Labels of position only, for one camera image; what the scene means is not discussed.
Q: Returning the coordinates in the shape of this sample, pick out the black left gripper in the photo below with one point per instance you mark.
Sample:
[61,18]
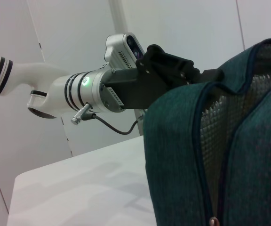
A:
[145,82]

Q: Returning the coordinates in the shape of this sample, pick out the dark teal lunch bag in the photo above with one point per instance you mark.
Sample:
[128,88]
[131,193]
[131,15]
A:
[196,164]

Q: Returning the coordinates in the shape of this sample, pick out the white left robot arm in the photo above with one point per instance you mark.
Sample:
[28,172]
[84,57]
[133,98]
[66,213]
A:
[43,89]

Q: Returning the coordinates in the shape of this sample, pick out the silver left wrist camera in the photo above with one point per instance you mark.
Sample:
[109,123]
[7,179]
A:
[123,50]

